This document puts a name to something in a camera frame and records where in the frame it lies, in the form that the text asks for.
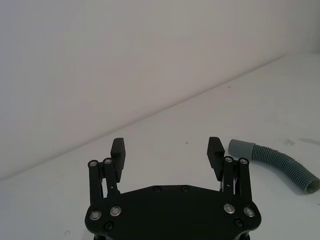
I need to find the grey corrugated hose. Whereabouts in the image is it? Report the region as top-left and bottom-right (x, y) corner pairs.
(228, 138), (320, 195)

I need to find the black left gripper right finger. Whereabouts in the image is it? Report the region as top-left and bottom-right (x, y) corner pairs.
(206, 136), (257, 219)

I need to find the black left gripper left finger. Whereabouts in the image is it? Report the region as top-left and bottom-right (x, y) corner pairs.
(87, 137), (127, 220)

